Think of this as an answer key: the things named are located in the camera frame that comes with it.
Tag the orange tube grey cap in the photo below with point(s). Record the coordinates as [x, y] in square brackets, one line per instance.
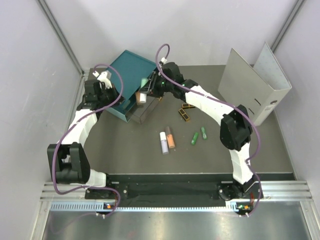
[170, 137]

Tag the gold black lipstick lower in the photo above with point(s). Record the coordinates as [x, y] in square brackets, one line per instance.
[184, 114]

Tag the gold black lipstick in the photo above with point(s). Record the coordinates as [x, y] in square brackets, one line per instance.
[184, 114]
[187, 106]

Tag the white lavender tube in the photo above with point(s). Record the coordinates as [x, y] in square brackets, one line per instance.
[164, 143]

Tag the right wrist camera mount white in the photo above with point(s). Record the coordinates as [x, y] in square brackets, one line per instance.
[164, 60]

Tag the aluminium rail frame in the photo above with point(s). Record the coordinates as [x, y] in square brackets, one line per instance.
[270, 190]

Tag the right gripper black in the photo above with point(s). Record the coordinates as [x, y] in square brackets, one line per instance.
[155, 93]

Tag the foundation bottle black cap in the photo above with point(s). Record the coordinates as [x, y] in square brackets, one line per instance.
[137, 97]

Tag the teal drawer organizer box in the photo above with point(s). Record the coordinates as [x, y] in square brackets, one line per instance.
[132, 68]

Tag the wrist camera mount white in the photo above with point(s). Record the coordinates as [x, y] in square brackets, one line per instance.
[164, 60]
[104, 77]

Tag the green mascara tube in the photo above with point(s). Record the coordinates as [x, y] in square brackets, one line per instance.
[194, 138]
[203, 132]

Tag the green mascara tube left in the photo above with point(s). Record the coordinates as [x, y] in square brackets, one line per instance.
[194, 138]

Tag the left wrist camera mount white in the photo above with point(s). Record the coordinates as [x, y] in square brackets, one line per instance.
[104, 77]

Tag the grey ring binder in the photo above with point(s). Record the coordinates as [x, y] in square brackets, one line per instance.
[260, 88]

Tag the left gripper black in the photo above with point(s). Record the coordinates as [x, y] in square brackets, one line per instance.
[113, 90]

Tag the green tube white cap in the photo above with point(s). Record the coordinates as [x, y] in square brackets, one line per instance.
[142, 96]

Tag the green mascara tube right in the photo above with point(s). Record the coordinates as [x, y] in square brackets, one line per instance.
[203, 132]

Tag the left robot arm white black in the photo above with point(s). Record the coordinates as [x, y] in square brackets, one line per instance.
[67, 159]

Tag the clear drawer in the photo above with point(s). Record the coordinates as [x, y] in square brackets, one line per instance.
[139, 113]

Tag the gold black lipstick upper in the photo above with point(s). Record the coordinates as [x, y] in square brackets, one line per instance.
[187, 106]

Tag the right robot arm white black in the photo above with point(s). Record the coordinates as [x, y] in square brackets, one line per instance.
[235, 129]

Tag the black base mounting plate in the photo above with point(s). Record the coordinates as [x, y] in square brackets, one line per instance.
[215, 185]

